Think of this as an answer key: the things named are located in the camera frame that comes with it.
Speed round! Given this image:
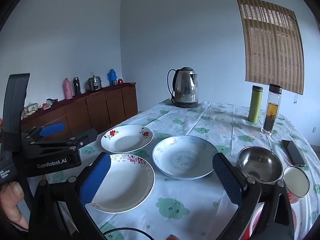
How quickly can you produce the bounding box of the black cable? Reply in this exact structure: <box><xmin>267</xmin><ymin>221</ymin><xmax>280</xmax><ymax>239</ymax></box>
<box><xmin>104</xmin><ymin>227</ymin><xmax>153</xmax><ymax>240</ymax></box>

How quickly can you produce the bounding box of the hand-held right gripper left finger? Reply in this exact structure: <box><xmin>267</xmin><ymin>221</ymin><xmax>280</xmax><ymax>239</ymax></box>
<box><xmin>29</xmin><ymin>152</ymin><xmax>112</xmax><ymax>240</ymax></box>

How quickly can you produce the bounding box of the brown wooden sideboard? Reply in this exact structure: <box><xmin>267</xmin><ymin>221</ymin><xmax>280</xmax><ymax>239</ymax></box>
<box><xmin>20</xmin><ymin>82</ymin><xmax>138</xmax><ymax>140</ymax></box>

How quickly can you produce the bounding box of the glass tea bottle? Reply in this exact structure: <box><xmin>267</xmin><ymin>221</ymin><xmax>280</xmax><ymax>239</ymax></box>
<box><xmin>261</xmin><ymin>84</ymin><xmax>282</xmax><ymax>136</ymax></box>

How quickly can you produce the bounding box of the blue thermos jug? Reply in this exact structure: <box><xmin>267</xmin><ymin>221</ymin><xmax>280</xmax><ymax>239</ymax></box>
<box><xmin>107</xmin><ymin>68</ymin><xmax>118</xmax><ymax>86</ymax></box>

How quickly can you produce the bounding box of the person's left hand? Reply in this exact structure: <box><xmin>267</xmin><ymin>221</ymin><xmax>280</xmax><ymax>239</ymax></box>
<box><xmin>0</xmin><ymin>181</ymin><xmax>29</xmax><ymax>230</ymax></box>

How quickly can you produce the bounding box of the steel cooking pot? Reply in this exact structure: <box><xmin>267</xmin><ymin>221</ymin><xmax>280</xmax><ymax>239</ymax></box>
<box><xmin>86</xmin><ymin>75</ymin><xmax>103</xmax><ymax>92</ymax></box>

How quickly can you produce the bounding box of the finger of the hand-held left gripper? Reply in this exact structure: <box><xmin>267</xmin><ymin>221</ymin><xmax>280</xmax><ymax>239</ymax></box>
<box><xmin>29</xmin><ymin>128</ymin><xmax>98</xmax><ymax>153</ymax></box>
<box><xmin>21</xmin><ymin>122</ymin><xmax>66</xmax><ymax>145</ymax></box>

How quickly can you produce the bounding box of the green thermos flask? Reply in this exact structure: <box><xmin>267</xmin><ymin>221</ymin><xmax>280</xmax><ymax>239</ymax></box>
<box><xmin>247</xmin><ymin>85</ymin><xmax>264</xmax><ymax>123</ymax></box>

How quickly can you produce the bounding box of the stainless steel electric kettle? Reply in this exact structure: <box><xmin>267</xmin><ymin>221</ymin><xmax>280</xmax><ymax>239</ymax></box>
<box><xmin>167</xmin><ymin>67</ymin><xmax>199</xmax><ymax>104</ymax></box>

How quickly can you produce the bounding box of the floral cloth bundle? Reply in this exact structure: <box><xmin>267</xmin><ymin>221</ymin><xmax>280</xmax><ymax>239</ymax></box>
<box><xmin>21</xmin><ymin>102</ymin><xmax>38</xmax><ymax>120</ymax></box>

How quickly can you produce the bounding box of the white tablecloth with green clouds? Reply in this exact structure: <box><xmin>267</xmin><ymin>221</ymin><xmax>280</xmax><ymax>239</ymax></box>
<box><xmin>47</xmin><ymin>99</ymin><xmax>320</xmax><ymax>240</ymax></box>

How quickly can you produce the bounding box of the dark kettle base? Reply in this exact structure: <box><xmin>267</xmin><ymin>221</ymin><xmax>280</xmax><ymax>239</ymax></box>
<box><xmin>171</xmin><ymin>99</ymin><xmax>199</xmax><ymax>109</ymax></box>

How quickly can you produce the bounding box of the red round container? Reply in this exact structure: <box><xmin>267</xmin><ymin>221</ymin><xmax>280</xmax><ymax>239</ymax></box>
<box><xmin>246</xmin><ymin>202</ymin><xmax>265</xmax><ymax>240</ymax></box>

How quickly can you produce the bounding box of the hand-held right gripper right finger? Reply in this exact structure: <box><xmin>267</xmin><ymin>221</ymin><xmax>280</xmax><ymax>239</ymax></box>
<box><xmin>212</xmin><ymin>152</ymin><xmax>295</xmax><ymax>240</ymax></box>

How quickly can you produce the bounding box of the white plate with red flowers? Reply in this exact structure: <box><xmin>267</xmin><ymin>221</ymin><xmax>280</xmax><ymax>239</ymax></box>
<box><xmin>101</xmin><ymin>124</ymin><xmax>153</xmax><ymax>153</ymax></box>

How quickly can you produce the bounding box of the black thermos flask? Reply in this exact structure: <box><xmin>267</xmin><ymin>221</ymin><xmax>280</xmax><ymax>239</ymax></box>
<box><xmin>73</xmin><ymin>77</ymin><xmax>82</xmax><ymax>95</ymax></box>

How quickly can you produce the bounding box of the white plate with pink floral rim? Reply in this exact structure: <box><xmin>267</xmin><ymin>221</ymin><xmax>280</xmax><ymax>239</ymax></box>
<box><xmin>86</xmin><ymin>153</ymin><xmax>155</xmax><ymax>214</ymax></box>

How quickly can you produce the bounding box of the black smartphone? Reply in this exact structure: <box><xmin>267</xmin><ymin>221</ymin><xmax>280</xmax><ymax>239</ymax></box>
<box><xmin>282</xmin><ymin>139</ymin><xmax>306</xmax><ymax>167</ymax></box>

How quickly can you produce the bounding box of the bamboo window blind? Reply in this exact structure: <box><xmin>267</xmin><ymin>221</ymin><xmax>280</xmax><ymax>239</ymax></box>
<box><xmin>236</xmin><ymin>0</ymin><xmax>305</xmax><ymax>95</ymax></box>

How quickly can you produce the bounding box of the white plate with blue pattern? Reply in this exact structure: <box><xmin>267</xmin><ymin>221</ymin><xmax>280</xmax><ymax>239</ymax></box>
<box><xmin>152</xmin><ymin>135</ymin><xmax>218</xmax><ymax>180</ymax></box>

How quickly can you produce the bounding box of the stainless steel bowl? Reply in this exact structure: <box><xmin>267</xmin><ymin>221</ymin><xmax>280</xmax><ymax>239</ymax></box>
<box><xmin>236</xmin><ymin>146</ymin><xmax>283</xmax><ymax>184</ymax></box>

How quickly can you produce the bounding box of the pink thermos flask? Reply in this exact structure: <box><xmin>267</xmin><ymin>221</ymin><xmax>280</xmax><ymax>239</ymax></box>
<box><xmin>63</xmin><ymin>78</ymin><xmax>73</xmax><ymax>100</ymax></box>

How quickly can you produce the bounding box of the small clutter pile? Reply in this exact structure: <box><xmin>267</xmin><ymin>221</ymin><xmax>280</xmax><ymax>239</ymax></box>
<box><xmin>41</xmin><ymin>98</ymin><xmax>59</xmax><ymax>110</ymax></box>

